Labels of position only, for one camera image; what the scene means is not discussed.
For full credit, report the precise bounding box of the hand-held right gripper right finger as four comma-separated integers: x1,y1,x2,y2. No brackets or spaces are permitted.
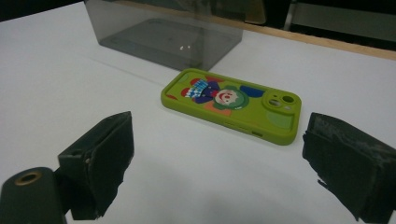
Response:
302,112,396,224

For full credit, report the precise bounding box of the green cartoon phone case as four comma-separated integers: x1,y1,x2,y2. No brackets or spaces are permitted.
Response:
160,68,303,147

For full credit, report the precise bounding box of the transparent grey plastic box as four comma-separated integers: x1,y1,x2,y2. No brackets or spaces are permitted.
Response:
83,0,250,72

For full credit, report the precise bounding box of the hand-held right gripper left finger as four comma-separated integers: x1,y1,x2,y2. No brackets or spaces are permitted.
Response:
57,110,135,221

